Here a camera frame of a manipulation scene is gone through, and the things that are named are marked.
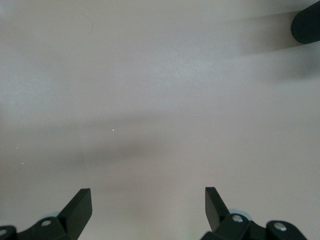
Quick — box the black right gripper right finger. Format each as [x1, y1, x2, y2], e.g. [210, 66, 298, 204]
[199, 186, 307, 240]

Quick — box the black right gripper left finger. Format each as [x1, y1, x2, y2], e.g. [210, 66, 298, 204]
[0, 188, 94, 240]

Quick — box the black round ribbed knob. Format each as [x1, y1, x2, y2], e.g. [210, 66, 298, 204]
[291, 0, 320, 45]

